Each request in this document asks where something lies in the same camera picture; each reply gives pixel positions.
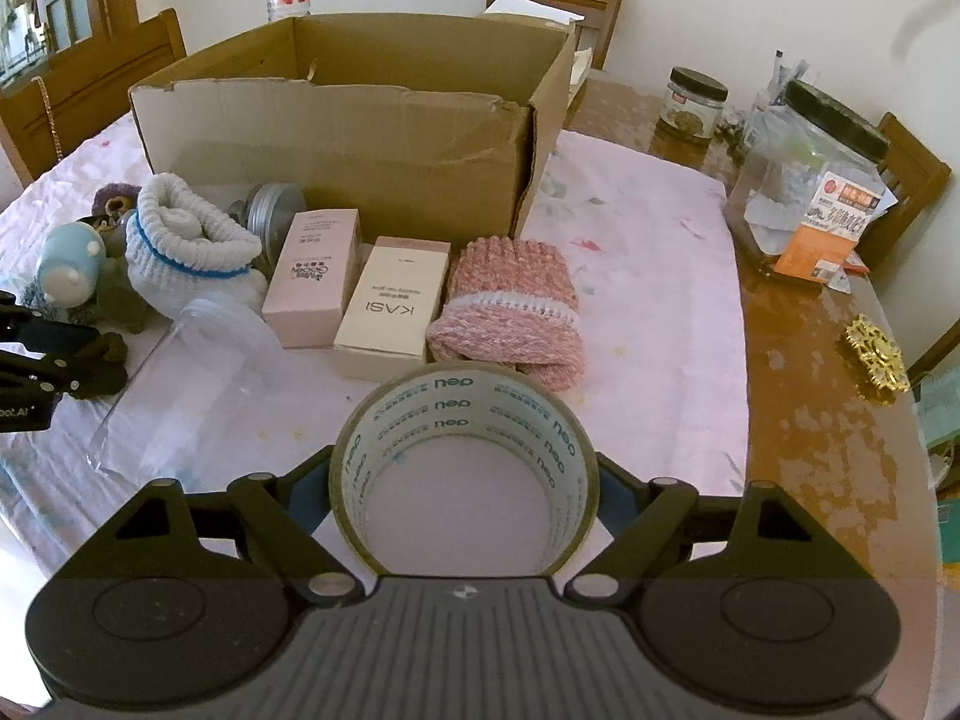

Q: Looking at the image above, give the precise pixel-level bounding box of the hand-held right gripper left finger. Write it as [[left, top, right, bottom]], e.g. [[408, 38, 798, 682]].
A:
[[71, 446, 361, 605]]

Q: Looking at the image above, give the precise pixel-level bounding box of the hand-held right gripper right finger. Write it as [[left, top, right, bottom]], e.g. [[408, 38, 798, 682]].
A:
[[566, 450, 863, 605]]

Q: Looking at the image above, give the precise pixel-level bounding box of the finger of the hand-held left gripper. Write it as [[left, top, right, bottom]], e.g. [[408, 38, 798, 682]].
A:
[[0, 291, 98, 352], [0, 349, 89, 400]]

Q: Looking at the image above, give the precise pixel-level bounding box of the grey knitted piece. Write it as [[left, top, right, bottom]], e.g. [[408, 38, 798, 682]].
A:
[[22, 281, 98, 325]]

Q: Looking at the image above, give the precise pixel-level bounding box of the dark brown plush piece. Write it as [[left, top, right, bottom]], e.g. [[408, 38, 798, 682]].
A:
[[73, 330, 130, 400]]

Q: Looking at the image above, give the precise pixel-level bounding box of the blue and white figurine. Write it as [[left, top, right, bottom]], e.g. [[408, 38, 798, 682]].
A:
[[37, 221, 106, 308]]

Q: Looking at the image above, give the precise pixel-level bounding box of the dark olive cloth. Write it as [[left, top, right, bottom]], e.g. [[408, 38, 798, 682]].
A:
[[96, 229, 162, 335]]

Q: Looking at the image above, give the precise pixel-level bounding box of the clear plastic jar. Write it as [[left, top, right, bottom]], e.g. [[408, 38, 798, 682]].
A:
[[91, 296, 284, 485]]

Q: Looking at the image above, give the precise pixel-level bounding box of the purple knitted doll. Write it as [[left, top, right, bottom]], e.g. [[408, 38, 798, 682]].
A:
[[91, 181, 142, 220]]

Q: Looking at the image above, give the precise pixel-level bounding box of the white knitted sock blue stripe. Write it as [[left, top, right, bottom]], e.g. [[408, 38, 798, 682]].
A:
[[124, 172, 269, 316]]

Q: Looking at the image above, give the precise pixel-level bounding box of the clear packing tape roll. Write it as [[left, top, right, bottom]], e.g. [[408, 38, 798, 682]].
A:
[[328, 366, 601, 580]]

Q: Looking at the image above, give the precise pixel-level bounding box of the cream carton box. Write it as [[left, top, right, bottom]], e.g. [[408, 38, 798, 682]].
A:
[[334, 236, 452, 382]]

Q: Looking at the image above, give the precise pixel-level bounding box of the pink carton box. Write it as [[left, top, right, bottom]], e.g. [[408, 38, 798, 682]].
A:
[[262, 208, 362, 348]]

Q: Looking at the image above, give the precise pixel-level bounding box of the pink knitted sock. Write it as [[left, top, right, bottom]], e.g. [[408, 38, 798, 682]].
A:
[[426, 238, 587, 391]]

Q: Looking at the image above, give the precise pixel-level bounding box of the clear jar with metal lid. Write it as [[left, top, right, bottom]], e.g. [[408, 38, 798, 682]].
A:
[[229, 182, 307, 271]]

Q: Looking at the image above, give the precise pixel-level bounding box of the brown cardboard box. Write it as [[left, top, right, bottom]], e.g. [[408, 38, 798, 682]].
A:
[[129, 13, 578, 242]]

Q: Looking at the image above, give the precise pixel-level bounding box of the brown wooden desktop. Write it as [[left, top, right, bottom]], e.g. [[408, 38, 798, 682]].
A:
[[517, 67, 955, 503]]

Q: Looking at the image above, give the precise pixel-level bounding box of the pale floral tablecloth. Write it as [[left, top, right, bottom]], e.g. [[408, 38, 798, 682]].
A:
[[0, 116, 751, 691]]

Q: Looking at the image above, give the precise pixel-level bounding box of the gold ornament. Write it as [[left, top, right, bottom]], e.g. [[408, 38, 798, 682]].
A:
[[838, 313, 910, 400]]

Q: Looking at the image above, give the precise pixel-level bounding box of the green packet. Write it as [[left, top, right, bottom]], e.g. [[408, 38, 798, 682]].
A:
[[911, 371, 960, 451]]

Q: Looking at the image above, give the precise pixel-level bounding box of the large clear jar black lid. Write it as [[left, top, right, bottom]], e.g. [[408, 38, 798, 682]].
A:
[[724, 79, 890, 287]]

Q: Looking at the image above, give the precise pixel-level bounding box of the small jar with black lid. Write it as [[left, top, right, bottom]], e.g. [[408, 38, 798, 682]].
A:
[[660, 67, 728, 143]]

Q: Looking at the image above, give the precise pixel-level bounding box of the glass pen holder with pens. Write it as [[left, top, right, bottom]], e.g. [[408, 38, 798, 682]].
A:
[[742, 49, 809, 158]]

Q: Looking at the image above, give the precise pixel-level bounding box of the gold chain with tag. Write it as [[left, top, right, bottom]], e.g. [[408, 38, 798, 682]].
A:
[[34, 75, 65, 162]]

